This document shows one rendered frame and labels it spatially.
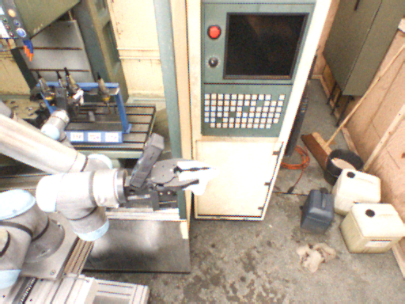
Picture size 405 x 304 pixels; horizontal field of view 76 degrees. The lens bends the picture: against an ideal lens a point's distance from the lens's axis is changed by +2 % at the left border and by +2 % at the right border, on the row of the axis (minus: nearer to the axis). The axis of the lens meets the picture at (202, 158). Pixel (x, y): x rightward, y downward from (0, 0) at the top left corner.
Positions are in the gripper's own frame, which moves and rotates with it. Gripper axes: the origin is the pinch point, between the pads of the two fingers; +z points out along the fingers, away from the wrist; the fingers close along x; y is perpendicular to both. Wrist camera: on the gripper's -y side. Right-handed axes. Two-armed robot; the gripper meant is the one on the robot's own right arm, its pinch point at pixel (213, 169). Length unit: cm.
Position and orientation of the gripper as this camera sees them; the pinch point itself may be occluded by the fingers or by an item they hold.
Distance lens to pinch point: 54.9
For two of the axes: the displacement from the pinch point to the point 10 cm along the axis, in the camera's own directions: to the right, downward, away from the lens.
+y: 0.2, 8.0, 6.0
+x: 1.3, 5.9, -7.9
